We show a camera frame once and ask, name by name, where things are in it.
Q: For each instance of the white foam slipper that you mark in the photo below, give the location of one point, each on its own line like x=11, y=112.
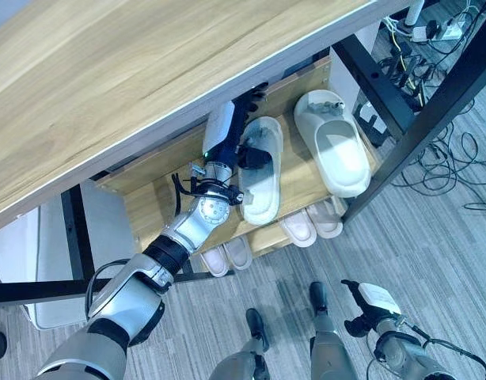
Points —
x=263, y=186
x=338, y=146

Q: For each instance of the robot leg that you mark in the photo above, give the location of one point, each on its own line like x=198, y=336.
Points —
x=324, y=336
x=253, y=348

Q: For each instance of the wooden shoe rack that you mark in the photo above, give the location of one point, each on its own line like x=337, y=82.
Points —
x=156, y=198

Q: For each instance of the wooden table with black frame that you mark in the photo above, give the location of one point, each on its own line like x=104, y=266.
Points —
x=128, y=79

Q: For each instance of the robot left leg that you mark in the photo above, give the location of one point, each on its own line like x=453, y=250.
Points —
x=253, y=348

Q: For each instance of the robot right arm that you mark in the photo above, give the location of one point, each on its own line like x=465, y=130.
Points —
x=409, y=352

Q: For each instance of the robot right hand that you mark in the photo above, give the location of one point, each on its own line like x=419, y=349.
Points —
x=371, y=302

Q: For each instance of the beige slipper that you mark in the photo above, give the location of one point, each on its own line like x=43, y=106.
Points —
x=213, y=261
x=300, y=229
x=238, y=253
x=326, y=219

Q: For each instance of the robot right leg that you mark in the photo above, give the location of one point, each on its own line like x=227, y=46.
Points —
x=324, y=336

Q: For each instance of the white power strip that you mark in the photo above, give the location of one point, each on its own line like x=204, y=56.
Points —
x=441, y=31

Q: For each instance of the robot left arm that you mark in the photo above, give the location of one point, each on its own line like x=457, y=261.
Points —
x=156, y=273

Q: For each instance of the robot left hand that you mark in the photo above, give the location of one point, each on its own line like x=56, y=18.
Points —
x=221, y=126

